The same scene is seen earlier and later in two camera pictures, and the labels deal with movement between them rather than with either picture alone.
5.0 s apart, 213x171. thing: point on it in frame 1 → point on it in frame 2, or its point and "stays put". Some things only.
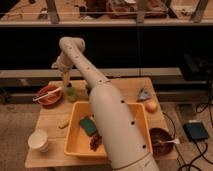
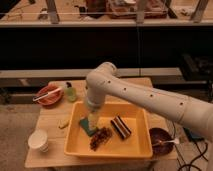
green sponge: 88,125 stays put
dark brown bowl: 160,149 stays put
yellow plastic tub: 79,145 stays put
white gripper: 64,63 → 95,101
